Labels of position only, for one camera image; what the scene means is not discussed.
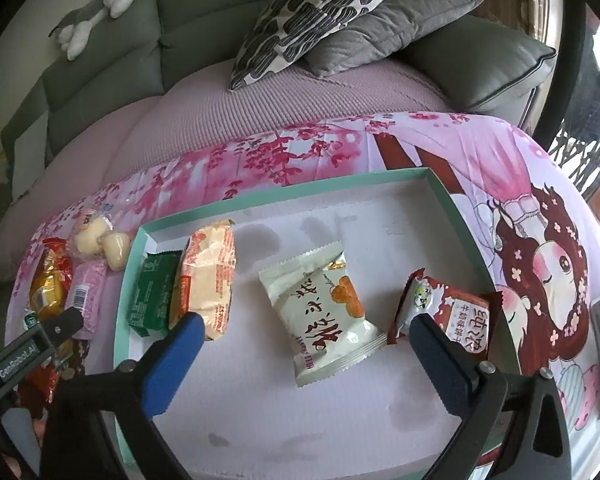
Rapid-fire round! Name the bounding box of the clear yellow cake packet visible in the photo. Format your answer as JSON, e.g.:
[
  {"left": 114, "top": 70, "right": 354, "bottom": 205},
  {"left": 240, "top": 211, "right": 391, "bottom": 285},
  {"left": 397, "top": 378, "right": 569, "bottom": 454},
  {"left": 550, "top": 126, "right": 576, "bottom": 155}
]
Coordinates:
[{"left": 29, "top": 252, "right": 75, "bottom": 321}]

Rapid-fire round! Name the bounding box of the grey pillow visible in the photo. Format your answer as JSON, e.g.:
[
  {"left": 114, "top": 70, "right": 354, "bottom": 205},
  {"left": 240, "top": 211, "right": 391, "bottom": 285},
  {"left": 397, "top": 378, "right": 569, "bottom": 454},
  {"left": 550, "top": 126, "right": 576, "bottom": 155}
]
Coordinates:
[{"left": 304, "top": 0, "right": 485, "bottom": 78}]

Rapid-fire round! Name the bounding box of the pink printed blanket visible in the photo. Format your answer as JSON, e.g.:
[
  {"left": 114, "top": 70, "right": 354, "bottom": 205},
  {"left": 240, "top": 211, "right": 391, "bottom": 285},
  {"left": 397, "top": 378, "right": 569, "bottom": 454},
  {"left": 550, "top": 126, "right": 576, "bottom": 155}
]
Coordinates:
[{"left": 10, "top": 110, "right": 600, "bottom": 480}]

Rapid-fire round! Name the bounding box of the black ornate metal chair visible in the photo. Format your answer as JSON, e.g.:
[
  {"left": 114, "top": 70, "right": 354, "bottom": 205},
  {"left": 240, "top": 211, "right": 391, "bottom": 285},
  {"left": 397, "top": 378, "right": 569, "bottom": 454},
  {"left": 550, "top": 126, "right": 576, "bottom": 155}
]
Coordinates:
[{"left": 550, "top": 55, "right": 600, "bottom": 196}]

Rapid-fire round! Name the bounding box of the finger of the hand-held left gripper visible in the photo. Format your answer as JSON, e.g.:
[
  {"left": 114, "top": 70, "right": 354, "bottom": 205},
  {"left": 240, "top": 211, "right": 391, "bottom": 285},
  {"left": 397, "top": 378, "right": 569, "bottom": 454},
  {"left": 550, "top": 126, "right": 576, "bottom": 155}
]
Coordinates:
[{"left": 27, "top": 308, "right": 84, "bottom": 357}]

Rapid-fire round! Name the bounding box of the black and white patterned pillow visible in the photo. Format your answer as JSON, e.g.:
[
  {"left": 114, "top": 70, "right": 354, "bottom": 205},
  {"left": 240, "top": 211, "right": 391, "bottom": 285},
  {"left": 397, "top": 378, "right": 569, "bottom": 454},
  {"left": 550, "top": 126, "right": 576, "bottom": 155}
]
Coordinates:
[{"left": 228, "top": 0, "right": 400, "bottom": 92}]

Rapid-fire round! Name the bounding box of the red-brown snack packet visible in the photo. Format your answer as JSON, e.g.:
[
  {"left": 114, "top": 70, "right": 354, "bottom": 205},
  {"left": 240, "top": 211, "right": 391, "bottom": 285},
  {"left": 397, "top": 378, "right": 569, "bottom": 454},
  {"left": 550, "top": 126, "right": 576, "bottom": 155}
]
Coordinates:
[{"left": 386, "top": 268, "right": 491, "bottom": 363}]

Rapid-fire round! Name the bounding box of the white pastry packet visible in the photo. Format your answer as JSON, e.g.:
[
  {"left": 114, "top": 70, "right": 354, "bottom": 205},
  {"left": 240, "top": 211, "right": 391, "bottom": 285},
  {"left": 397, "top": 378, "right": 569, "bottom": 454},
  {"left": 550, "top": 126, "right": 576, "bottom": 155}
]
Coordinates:
[{"left": 257, "top": 241, "right": 387, "bottom": 388}]

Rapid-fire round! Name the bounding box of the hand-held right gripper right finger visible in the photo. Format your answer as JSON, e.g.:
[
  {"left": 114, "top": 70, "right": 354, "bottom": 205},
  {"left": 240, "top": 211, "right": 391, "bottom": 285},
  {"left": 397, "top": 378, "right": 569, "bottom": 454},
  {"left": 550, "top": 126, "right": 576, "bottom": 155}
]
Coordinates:
[{"left": 407, "top": 312, "right": 573, "bottom": 480}]

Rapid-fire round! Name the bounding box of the grey and white plush toy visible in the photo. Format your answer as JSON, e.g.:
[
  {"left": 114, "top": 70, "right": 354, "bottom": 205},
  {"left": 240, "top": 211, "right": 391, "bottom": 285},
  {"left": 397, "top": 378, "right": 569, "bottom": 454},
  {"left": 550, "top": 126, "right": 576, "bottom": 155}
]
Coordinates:
[{"left": 48, "top": 0, "right": 146, "bottom": 62}]

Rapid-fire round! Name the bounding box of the pink snack packet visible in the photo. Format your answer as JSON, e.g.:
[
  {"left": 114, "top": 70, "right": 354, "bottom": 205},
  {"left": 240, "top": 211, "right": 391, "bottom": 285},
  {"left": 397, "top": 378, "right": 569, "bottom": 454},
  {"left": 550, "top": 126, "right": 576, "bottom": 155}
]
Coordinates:
[{"left": 62, "top": 259, "right": 108, "bottom": 333}]

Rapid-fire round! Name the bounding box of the labelled clear white bun packet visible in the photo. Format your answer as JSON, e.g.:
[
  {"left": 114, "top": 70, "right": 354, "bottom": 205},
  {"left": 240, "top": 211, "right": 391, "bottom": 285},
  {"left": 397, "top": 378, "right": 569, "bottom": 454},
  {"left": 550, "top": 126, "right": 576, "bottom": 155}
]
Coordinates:
[{"left": 74, "top": 207, "right": 115, "bottom": 261}]

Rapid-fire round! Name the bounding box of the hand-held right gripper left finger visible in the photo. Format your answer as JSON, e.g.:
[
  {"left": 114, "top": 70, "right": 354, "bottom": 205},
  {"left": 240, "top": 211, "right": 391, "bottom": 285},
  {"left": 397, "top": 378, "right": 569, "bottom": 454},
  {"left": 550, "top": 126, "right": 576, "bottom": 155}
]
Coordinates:
[{"left": 45, "top": 311, "right": 206, "bottom": 480}]

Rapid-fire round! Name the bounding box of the cream and orange snack packet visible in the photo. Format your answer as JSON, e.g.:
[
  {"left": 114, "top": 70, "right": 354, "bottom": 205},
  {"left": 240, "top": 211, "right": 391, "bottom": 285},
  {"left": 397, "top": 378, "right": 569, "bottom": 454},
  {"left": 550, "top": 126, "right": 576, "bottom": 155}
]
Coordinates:
[{"left": 169, "top": 219, "right": 237, "bottom": 342}]

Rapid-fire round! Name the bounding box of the red snack packet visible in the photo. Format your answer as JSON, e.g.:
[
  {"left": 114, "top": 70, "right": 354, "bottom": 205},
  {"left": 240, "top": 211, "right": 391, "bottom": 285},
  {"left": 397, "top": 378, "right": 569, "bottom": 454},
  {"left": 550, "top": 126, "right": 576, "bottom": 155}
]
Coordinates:
[{"left": 40, "top": 237, "right": 75, "bottom": 266}]

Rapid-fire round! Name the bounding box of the dark green snack packet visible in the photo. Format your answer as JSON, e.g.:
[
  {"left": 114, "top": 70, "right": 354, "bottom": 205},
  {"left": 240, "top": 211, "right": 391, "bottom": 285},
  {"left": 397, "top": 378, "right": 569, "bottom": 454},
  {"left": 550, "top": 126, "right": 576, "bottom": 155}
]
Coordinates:
[{"left": 126, "top": 250, "right": 185, "bottom": 337}]

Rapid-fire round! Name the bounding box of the teal shallow cardboard box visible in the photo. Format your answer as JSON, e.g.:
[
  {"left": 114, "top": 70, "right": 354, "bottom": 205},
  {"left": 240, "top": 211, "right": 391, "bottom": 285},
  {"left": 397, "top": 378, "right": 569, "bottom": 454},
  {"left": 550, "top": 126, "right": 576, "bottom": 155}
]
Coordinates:
[{"left": 114, "top": 166, "right": 526, "bottom": 480}]

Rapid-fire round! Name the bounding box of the grey-green sofa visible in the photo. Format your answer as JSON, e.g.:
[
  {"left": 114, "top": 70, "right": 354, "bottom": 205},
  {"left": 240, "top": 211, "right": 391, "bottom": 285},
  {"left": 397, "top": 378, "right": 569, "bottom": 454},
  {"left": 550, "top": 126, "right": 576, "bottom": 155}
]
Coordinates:
[{"left": 0, "top": 0, "right": 558, "bottom": 201}]

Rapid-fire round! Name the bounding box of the pink knitted sofa cover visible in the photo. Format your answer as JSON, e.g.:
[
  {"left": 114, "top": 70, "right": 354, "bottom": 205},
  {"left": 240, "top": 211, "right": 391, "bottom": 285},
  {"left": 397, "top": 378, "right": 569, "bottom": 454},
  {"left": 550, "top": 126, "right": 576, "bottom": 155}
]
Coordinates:
[{"left": 0, "top": 57, "right": 448, "bottom": 283}]

